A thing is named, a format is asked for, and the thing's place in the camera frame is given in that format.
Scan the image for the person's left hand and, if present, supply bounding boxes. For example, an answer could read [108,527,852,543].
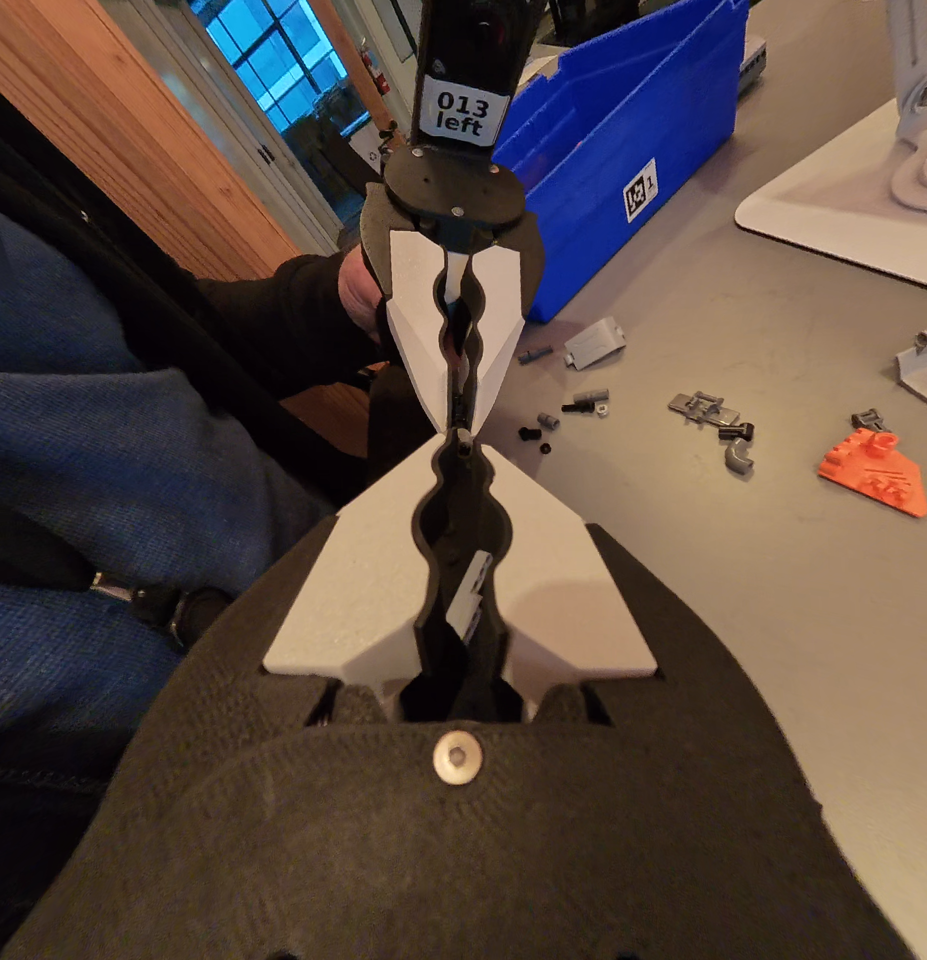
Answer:
[337,246,387,344]

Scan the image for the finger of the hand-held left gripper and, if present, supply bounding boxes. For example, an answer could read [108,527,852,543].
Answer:
[463,247,526,433]
[387,231,454,433]

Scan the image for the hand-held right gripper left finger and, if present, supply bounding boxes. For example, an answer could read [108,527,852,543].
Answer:
[262,429,460,723]

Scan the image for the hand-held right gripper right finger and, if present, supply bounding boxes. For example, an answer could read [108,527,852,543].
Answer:
[469,437,660,704]

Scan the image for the white stand post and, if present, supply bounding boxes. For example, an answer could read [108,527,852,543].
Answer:
[883,0,927,211]

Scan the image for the light grey toy bracket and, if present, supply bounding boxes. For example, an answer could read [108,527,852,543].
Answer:
[894,322,927,414]

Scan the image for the grey keyboard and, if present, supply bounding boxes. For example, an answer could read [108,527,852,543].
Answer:
[737,37,768,99]

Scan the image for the blue plastic bin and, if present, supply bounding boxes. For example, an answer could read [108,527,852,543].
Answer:
[493,0,751,324]

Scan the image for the person's blue trousers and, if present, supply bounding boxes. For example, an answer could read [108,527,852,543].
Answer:
[0,210,337,759]

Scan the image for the flat grey toy assembly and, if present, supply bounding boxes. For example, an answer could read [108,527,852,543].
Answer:
[667,390,742,430]

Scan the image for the grey toy panel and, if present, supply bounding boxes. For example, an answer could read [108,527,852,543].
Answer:
[562,316,628,371]

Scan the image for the red fire extinguisher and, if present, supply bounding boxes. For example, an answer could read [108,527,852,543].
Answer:
[362,37,393,99]

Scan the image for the black strap with metal buckle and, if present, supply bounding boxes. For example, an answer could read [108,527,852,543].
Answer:
[88,570,232,646]

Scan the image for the orange studded toy plate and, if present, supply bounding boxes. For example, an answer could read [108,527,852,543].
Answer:
[817,429,927,519]

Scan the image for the white flat base plate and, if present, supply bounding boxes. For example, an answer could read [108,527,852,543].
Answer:
[735,97,927,294]

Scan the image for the person's black jacket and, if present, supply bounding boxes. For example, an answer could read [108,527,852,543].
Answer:
[0,75,360,511]

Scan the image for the light grey toy beam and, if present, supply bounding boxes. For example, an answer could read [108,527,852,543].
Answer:
[444,551,495,646]

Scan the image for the person's left forearm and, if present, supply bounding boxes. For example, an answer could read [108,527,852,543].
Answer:
[195,251,393,399]

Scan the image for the glass pane door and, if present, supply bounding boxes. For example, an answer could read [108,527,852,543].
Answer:
[186,0,390,196]

